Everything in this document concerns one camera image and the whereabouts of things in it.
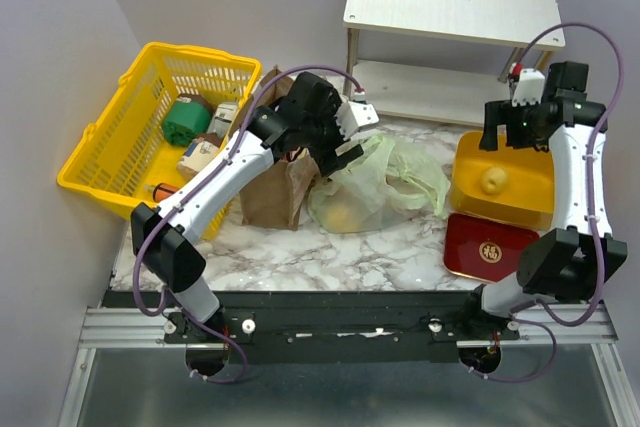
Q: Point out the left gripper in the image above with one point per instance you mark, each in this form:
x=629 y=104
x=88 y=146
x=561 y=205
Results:
x=325 y=158

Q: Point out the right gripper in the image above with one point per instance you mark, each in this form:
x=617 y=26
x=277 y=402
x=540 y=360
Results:
x=503 y=113

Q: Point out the green plastic grocery bag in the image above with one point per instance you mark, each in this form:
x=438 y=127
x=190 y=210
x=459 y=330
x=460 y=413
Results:
x=394 y=180

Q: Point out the yellow potato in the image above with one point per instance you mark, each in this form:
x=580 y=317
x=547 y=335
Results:
x=494 y=181

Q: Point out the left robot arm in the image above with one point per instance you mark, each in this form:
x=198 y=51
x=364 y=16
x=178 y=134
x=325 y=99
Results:
x=164 y=237

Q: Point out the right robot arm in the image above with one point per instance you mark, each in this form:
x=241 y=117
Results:
x=574 y=259

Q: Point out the yellow plastic tub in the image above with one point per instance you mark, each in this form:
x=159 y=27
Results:
x=511 y=186

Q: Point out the brown paper bag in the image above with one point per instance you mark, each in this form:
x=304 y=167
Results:
x=273 y=199

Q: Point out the white two-tier shelf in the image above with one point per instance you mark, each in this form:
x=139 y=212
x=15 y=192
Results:
x=440 y=60

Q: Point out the red lacquer tray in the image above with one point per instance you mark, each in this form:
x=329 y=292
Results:
x=482 y=249

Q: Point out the white small carton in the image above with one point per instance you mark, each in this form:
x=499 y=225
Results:
x=223 y=118

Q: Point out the orange bottle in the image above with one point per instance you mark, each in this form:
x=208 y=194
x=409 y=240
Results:
x=161 y=191

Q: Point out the yellow plastic shopping basket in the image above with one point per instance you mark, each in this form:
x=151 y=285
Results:
x=124 y=151

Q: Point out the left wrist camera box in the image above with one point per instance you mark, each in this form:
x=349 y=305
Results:
x=354 y=117

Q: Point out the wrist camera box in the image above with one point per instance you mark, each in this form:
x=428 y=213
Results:
x=526 y=85
x=354 y=117

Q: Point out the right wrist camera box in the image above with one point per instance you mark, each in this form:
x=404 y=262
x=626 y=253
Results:
x=526 y=85

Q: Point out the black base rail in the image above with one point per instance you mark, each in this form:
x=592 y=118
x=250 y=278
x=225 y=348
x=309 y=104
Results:
x=359 y=327

